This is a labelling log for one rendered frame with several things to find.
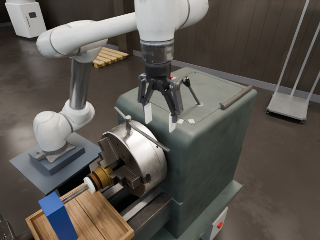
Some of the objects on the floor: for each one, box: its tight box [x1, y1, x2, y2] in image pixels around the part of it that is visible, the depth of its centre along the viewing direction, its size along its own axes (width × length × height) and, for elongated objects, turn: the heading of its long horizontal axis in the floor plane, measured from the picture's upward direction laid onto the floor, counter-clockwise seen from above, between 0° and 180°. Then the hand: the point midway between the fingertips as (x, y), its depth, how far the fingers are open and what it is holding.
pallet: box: [69, 47, 129, 68], centre depth 520 cm, size 137×91×12 cm, turn 54°
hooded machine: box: [5, 0, 47, 40], centre depth 647 cm, size 81×67×144 cm
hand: (160, 119), depth 71 cm, fingers open, 9 cm apart
